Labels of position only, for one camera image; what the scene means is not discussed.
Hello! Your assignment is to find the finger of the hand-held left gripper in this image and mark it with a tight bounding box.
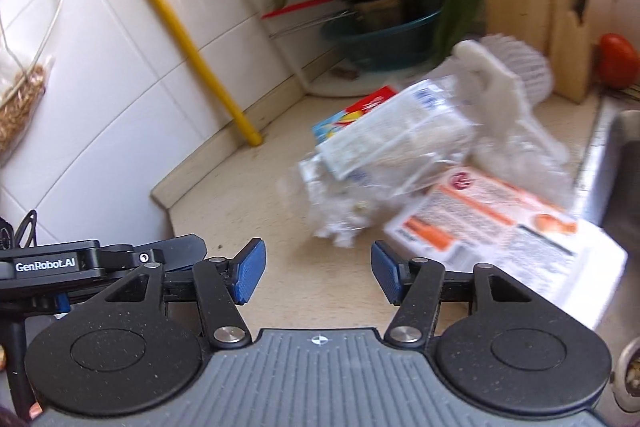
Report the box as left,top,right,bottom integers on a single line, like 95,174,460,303
100,234,209,279

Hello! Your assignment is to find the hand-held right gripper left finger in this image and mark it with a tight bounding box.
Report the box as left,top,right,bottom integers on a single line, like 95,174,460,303
85,238,266,350

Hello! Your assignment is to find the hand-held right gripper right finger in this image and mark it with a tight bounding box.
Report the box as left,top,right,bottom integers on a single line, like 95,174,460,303
371,241,556,350

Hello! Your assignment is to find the red and blue tea carton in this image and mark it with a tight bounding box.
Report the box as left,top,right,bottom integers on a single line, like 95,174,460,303
312,86,401,148

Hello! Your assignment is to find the orange and white box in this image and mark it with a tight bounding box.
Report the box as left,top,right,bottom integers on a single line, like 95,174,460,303
382,166,629,334

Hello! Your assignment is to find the clear plastic bag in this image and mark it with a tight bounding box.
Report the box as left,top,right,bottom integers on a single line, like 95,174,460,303
314,78,477,188

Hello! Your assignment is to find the hanging bag of grain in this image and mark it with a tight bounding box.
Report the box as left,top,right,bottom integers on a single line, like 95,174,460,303
0,52,56,168

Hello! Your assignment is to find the white dish rack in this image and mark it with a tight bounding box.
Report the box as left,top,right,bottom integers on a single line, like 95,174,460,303
207,0,481,99

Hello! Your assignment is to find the yellow pipe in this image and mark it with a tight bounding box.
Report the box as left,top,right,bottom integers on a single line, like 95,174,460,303
95,0,262,146

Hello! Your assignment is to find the white cloth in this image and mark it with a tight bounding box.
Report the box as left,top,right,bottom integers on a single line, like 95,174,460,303
451,41,572,210

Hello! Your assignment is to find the blue plastic basin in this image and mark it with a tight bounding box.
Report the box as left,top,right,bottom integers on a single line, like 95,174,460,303
322,7,446,74

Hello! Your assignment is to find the white foam fruit net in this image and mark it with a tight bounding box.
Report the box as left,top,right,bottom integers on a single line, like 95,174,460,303
470,34,556,106

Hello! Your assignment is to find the steel sink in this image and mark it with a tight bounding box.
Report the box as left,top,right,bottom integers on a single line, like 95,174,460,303
572,107,640,427

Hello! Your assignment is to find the metal pot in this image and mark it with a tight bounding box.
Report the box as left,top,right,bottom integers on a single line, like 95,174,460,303
350,0,422,34

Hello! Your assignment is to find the sink drain strainer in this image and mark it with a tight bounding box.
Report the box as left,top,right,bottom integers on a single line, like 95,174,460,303
612,341,640,414

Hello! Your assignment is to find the red chopstick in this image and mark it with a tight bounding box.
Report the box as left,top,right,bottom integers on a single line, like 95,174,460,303
260,0,334,20

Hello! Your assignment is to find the green leafy vegetable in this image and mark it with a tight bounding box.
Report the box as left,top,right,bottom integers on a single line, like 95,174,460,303
432,0,487,64

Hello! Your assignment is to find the wooden knife block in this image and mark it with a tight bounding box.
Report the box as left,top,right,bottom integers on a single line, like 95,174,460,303
549,9,598,104

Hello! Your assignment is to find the red tomato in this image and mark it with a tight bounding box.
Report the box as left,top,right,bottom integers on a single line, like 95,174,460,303
598,33,640,90

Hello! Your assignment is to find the black cable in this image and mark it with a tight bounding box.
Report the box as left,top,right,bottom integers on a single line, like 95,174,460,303
0,208,39,250

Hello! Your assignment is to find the metal utensil handle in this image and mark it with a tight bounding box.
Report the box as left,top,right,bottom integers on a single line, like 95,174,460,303
267,9,357,40

